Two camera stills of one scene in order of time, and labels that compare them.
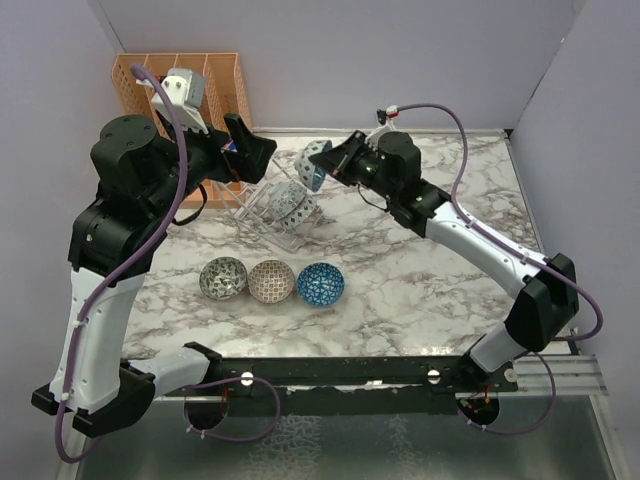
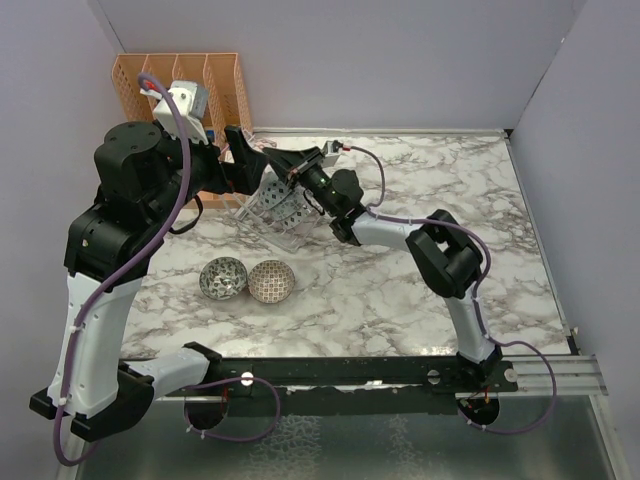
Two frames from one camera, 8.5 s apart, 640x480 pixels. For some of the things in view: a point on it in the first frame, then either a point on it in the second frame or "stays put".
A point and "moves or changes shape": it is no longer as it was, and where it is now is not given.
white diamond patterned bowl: [299, 213] stays put
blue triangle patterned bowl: [320, 284] → [271, 192]
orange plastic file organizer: [224, 94] stays put
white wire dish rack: [249, 204] stays put
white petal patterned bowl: [284, 197] stays put
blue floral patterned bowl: [310, 172] moves or changes shape
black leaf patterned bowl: [223, 278] stays put
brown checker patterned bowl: [271, 281] stays put
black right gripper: [337, 160] → [288, 163]
